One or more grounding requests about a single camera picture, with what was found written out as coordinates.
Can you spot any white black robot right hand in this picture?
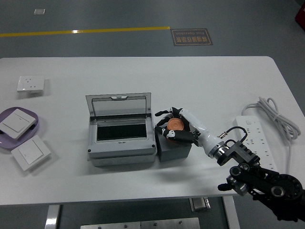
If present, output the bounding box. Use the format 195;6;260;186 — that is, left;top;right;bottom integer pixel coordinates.
154;106;224;158

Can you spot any orange cylinder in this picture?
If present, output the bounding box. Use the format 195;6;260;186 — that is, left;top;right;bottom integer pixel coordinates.
166;117;185;144

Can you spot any grey enclosure box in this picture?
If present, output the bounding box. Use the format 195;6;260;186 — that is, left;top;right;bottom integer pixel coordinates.
85;92;157;167

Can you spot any grey cube with round hole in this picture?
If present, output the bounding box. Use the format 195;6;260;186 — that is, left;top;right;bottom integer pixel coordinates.
154;126;193;163

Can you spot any brown floor sign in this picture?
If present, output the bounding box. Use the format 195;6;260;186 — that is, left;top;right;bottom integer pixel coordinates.
170;28;213;47

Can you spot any white table leg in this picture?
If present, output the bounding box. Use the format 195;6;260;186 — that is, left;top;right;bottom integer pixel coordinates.
223;196;241;229
44;204;62;229

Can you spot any yellow floor tape line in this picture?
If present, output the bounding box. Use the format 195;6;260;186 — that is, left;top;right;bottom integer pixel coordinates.
0;26;171;38

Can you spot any red object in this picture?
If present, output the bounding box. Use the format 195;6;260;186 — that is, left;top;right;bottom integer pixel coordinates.
295;0;305;31

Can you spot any purple tray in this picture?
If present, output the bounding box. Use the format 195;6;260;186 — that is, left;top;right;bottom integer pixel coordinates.
0;107;40;150

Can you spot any metal bracket under table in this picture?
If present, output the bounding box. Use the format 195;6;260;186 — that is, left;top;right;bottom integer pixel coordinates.
190;197;212;213

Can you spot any white power cord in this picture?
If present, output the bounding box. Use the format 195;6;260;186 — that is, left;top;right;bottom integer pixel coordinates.
242;96;301;175

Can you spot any metal base plate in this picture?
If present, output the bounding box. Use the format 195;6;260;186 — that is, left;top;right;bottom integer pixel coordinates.
80;217;201;229

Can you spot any white wall switch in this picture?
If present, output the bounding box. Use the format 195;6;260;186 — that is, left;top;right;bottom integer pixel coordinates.
10;135;51;172
0;108;37;140

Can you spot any white wall socket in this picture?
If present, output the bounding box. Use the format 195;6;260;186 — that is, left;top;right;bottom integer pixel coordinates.
16;75;46;93

